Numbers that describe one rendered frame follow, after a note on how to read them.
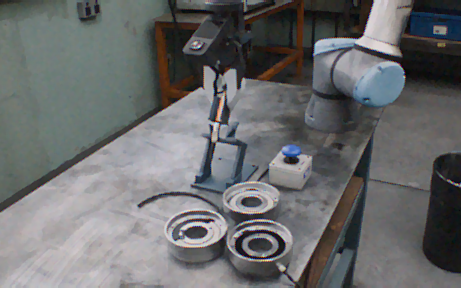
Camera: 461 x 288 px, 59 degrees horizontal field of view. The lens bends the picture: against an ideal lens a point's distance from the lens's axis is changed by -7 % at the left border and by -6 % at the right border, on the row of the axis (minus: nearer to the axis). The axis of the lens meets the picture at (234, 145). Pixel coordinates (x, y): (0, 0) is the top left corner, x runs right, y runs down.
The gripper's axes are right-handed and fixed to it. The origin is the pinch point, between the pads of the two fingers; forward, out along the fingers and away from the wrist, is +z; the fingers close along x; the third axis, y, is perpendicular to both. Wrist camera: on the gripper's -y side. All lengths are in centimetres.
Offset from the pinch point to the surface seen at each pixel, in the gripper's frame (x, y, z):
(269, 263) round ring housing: -20.4, -25.1, 13.7
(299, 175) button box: -16.4, 1.2, 12.9
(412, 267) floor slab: -46, 84, 94
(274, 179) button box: -11.1, 1.3, 15.1
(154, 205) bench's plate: 7.7, -14.9, 17.0
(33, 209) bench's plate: 29.9, -26.9, 17.4
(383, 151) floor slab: -17, 188, 91
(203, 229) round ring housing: -6.4, -20.2, 14.9
